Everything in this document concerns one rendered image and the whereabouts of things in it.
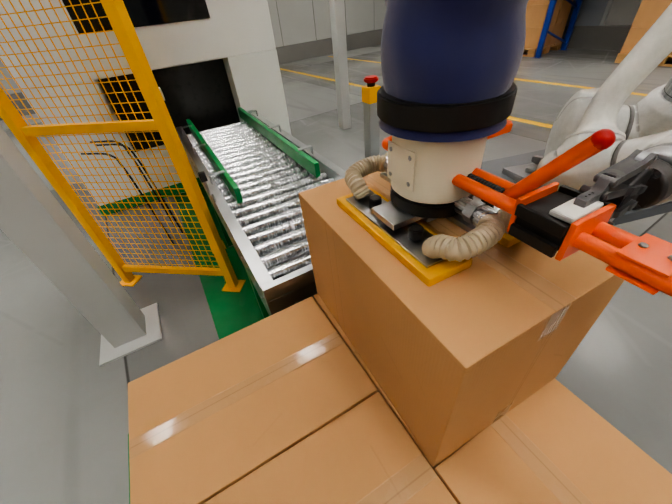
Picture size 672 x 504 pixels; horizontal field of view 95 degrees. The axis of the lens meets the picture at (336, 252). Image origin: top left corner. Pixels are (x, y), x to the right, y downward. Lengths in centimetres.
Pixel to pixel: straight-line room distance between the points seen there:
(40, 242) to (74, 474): 92
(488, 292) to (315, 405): 53
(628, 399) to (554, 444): 90
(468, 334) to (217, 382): 71
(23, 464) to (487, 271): 188
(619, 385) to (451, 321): 136
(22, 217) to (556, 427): 182
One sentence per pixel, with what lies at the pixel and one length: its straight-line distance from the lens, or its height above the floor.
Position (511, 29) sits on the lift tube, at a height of 129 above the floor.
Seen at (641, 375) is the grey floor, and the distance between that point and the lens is 191.
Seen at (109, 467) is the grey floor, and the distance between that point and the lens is 173.
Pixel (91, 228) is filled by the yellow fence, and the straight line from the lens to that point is 225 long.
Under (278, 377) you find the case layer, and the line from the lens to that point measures 94.
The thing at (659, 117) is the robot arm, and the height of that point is 100.
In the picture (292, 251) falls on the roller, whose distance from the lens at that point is 130.
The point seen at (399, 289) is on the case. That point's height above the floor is 95.
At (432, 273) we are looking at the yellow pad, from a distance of 55.
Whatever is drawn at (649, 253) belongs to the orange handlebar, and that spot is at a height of 109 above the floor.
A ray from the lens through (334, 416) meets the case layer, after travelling 87.
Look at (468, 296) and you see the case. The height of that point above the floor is 95.
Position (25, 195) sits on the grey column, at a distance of 161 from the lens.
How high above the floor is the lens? 134
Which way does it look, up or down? 39 degrees down
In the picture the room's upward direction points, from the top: 7 degrees counter-clockwise
